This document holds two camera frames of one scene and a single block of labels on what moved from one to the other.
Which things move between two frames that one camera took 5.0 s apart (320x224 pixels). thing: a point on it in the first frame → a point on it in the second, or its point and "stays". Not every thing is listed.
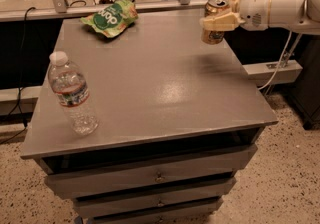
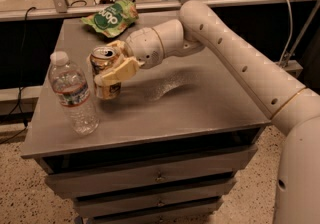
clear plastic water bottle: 72,92 stays
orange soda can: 215,5 → 100,58
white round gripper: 254,10 → 145,47
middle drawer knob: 160,204 stays
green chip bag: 111,19 stays
